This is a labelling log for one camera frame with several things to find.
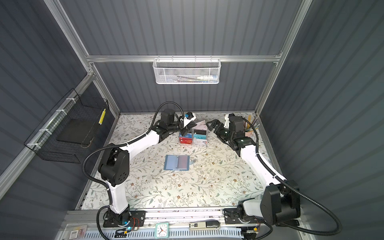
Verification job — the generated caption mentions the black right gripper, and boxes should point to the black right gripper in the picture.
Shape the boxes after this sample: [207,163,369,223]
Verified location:
[207,119,234,143]

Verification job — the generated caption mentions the clear acrylic card display stand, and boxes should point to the clear acrylic card display stand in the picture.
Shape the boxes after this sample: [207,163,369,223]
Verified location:
[179,125,208,147]

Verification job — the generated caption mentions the blue leather card holder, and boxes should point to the blue leather card holder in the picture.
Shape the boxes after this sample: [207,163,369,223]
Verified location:
[164,155,195,171]

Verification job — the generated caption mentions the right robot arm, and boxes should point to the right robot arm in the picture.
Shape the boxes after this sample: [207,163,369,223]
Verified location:
[206,114,301,225]

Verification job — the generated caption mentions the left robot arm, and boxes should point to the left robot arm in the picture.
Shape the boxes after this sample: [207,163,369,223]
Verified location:
[98,109,197,215]

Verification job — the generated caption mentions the blue VIP card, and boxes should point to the blue VIP card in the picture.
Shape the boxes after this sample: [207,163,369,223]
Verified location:
[179,134,193,142]

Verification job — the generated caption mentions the black card with gold lines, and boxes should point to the black card with gold lines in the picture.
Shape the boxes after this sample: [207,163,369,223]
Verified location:
[194,129,207,135]

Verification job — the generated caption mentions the teal VIP card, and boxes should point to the teal VIP card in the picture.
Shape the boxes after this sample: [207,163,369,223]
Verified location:
[194,134,207,140]

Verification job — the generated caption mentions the red VIP card in stand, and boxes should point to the red VIP card in stand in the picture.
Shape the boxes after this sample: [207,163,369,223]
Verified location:
[180,139,193,145]

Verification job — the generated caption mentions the markers in mesh basket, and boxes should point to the markers in mesh basket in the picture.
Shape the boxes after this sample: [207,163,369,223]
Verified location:
[173,75,219,84]

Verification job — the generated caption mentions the grey black handheld device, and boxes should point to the grey black handheld device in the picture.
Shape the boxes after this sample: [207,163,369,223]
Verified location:
[189,220,221,231]

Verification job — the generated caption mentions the small white desk clock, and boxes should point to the small white desk clock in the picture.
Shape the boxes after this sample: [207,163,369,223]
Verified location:
[155,223,170,239]

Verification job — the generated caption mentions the small label packet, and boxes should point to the small label packet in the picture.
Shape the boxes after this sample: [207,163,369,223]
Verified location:
[68,225,88,240]

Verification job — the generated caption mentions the white wire mesh basket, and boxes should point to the white wire mesh basket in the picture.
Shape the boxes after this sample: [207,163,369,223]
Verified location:
[153,59,222,85]

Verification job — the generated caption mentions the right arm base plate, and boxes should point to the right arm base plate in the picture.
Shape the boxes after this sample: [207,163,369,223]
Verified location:
[222,208,264,225]

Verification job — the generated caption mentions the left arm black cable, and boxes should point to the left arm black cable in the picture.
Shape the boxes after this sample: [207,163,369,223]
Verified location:
[81,101,185,240]

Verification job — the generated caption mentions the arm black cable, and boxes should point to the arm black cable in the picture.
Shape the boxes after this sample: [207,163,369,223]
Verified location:
[81,101,185,240]
[242,116,343,236]

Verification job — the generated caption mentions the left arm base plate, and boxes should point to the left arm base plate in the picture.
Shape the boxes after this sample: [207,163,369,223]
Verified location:
[103,210,147,228]

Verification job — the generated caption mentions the black wire wall basket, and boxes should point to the black wire wall basket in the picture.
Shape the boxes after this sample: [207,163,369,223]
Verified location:
[24,90,109,164]

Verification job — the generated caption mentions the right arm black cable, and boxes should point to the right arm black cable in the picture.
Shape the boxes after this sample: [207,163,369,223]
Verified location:
[242,116,343,236]

